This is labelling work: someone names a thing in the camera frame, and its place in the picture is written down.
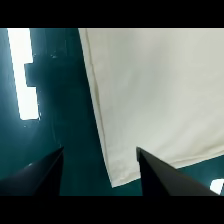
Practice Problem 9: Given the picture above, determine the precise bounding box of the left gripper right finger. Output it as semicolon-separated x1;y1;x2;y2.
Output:
135;146;222;197

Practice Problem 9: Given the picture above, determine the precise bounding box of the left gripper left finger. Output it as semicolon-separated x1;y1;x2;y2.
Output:
0;145;65;197

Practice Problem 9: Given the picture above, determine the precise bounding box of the white garment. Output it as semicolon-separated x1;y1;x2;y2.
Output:
78;28;224;189

